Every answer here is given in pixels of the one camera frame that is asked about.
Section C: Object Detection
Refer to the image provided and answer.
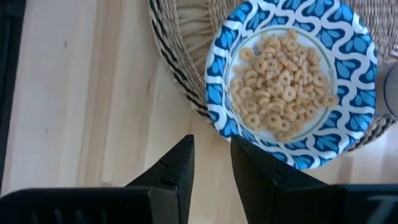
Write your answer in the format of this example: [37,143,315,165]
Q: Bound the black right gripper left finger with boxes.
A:
[0,134,195,224]

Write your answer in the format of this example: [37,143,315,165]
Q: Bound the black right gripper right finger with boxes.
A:
[230,135,398,224]

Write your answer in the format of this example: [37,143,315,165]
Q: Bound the blue patterned paper bowl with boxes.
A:
[203,0,379,170]

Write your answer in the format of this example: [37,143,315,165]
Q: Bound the round woven straw placemat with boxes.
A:
[148,0,398,153]

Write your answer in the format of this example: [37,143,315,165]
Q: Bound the ring cereal pile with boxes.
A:
[229,28,340,144]

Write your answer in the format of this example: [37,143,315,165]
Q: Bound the black aluminium table frame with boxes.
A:
[0,0,27,194]

